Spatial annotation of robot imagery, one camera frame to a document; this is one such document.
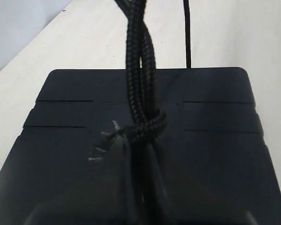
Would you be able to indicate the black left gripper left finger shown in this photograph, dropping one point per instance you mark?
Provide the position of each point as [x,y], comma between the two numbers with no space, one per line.
[103,197]

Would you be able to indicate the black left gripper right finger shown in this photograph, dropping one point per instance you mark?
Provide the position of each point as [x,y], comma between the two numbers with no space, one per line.
[182,200]

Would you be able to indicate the black plastic carrying case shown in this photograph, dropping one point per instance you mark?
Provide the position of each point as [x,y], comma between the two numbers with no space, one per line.
[213,128]

